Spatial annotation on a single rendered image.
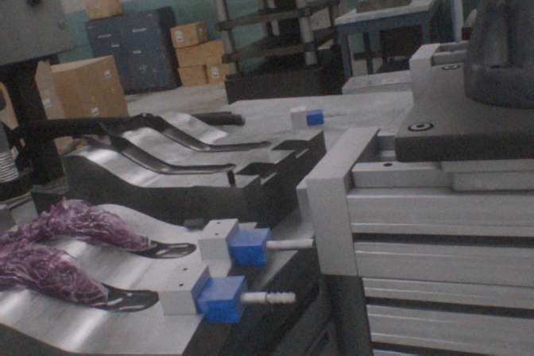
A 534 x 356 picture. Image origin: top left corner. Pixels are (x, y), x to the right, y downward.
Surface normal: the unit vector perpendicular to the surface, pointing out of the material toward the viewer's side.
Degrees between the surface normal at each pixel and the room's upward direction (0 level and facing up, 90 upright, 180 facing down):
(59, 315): 28
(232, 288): 0
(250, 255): 90
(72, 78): 90
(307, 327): 90
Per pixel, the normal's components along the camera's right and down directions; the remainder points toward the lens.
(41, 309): 0.29, -0.87
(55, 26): 0.84, 0.01
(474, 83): -0.97, 0.21
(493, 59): -0.53, 0.35
